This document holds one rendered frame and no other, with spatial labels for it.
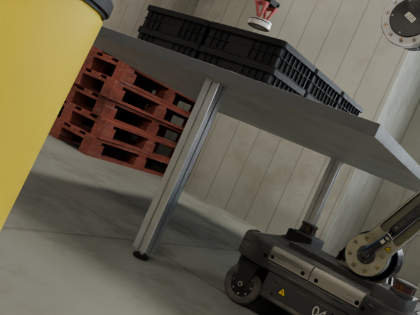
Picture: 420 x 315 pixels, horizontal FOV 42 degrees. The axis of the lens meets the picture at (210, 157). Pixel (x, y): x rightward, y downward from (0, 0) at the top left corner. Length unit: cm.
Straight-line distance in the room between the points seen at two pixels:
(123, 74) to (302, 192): 159
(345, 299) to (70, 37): 125
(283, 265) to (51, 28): 128
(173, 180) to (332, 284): 61
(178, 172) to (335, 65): 265
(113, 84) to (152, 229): 236
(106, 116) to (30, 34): 352
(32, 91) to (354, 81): 366
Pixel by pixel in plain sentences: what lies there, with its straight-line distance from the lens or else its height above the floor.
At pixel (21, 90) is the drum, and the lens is 72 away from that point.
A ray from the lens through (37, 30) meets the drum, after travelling 71.
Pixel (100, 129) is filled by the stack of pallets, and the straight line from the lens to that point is 416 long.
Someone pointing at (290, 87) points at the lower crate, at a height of 80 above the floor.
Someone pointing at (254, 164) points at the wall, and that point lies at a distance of 437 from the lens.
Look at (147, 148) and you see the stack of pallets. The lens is 461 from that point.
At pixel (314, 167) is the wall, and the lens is 418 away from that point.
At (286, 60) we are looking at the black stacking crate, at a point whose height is 87.
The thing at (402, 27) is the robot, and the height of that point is 109.
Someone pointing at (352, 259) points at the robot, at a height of 30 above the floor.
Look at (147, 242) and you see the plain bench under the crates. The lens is 191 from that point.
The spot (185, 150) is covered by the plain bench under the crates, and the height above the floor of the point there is 41.
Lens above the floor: 47
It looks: 2 degrees down
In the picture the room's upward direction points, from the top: 24 degrees clockwise
